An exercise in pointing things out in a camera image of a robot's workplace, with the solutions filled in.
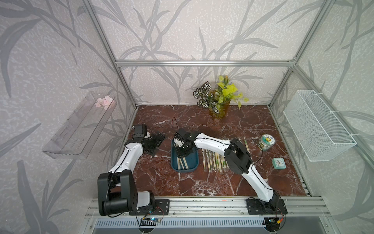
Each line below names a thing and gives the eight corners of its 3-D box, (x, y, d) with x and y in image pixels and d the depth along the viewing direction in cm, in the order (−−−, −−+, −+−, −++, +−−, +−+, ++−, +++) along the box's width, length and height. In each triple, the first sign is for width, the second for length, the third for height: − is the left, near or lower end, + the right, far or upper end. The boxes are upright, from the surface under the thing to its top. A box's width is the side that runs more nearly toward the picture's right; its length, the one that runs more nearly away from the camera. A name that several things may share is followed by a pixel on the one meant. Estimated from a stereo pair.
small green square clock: (274, 169, 89) (276, 167, 87) (271, 159, 93) (273, 157, 91) (285, 169, 89) (287, 167, 87) (281, 159, 93) (283, 157, 91)
